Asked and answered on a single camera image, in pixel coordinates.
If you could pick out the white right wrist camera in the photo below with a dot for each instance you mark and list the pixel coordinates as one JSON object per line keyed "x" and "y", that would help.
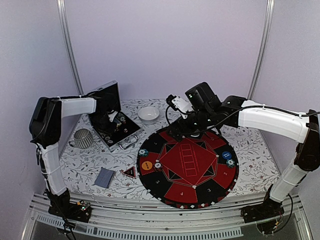
{"x": 179, "y": 104}

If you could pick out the right aluminium frame post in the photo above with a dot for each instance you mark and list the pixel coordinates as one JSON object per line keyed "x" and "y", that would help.
{"x": 268, "y": 18}

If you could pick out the black dealer button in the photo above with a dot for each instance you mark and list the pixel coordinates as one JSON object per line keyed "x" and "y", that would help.
{"x": 195, "y": 135}

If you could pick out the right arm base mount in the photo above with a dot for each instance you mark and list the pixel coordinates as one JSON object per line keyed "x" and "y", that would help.
{"x": 267, "y": 215}

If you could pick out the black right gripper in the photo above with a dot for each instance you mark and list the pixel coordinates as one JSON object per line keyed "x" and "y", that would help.
{"x": 177, "y": 133}

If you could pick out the round red black poker mat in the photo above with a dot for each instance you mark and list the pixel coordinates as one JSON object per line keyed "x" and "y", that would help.
{"x": 194, "y": 175}

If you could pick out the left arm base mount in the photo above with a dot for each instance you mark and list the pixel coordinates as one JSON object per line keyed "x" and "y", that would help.
{"x": 80, "y": 211}

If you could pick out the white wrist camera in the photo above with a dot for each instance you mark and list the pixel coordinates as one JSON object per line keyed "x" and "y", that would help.
{"x": 179, "y": 104}
{"x": 112, "y": 116}

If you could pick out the orange big blind button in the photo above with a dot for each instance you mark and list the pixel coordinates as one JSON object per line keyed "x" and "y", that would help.
{"x": 147, "y": 165}

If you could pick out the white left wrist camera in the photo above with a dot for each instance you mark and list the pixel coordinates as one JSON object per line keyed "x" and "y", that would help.
{"x": 112, "y": 116}

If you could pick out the blue small blind button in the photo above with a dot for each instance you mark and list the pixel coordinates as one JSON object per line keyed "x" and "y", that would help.
{"x": 226, "y": 155}

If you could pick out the aluminium frame post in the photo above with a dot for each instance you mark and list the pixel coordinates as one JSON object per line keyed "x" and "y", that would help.
{"x": 61, "y": 7}
{"x": 268, "y": 18}

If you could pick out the black triangular all-in button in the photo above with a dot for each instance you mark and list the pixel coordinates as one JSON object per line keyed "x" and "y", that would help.
{"x": 131, "y": 172}

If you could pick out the orange black hundred chip stack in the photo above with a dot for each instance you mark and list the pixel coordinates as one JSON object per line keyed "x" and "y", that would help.
{"x": 157, "y": 167}

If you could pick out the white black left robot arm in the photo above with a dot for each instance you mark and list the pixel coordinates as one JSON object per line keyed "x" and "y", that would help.
{"x": 46, "y": 127}

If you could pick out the aluminium poker chip case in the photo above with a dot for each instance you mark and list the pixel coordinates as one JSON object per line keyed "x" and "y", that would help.
{"x": 125, "y": 135}

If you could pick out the green fifty poker chip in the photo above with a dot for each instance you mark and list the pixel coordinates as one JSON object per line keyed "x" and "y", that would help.
{"x": 230, "y": 163}

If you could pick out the left aluminium frame post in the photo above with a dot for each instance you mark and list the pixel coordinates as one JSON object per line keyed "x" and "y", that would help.
{"x": 61, "y": 7}

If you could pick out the white ceramic bowl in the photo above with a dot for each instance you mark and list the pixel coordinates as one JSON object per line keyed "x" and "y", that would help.
{"x": 148, "y": 115}

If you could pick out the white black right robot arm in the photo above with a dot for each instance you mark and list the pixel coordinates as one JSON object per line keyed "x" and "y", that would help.
{"x": 203, "y": 111}

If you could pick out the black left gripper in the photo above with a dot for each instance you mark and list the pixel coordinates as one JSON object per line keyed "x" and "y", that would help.
{"x": 111, "y": 129}

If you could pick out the striped grey cup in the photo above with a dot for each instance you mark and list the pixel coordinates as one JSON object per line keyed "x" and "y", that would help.
{"x": 82, "y": 139}

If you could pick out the boxed playing card deck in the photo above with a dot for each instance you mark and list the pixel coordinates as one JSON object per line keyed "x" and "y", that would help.
{"x": 119, "y": 120}

